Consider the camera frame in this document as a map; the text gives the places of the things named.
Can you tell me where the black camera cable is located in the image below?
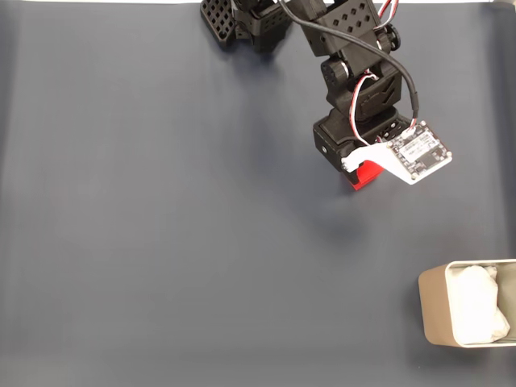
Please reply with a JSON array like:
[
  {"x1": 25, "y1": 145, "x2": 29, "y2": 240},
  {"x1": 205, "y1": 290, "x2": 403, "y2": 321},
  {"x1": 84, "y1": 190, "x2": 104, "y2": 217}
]
[{"x1": 277, "y1": 0, "x2": 421, "y2": 124}]

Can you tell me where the white camera board with mount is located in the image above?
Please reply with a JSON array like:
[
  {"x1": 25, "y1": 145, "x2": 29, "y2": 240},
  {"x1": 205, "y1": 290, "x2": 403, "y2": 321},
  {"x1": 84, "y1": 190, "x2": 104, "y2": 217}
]
[{"x1": 340, "y1": 119, "x2": 453, "y2": 186}]

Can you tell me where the white red servo wire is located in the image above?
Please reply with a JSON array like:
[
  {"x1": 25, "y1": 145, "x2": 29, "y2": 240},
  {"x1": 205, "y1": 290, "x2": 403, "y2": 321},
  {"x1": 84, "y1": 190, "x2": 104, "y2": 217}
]
[{"x1": 348, "y1": 72, "x2": 383, "y2": 147}]

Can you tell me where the red cube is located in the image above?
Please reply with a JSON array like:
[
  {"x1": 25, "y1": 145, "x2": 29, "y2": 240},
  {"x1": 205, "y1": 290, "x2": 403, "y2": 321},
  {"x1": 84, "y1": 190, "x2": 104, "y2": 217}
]
[{"x1": 347, "y1": 159, "x2": 385, "y2": 191}]

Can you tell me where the beige metal box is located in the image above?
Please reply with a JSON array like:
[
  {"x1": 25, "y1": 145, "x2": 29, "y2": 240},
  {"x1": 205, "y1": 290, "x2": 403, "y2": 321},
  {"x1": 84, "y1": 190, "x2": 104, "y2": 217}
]
[{"x1": 418, "y1": 259, "x2": 516, "y2": 348}]

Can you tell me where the white crumpled tissue paper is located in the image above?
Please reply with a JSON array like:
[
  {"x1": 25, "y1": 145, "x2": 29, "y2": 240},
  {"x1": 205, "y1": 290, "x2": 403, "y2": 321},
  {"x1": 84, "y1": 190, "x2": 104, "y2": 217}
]
[{"x1": 449, "y1": 264, "x2": 511, "y2": 346}]

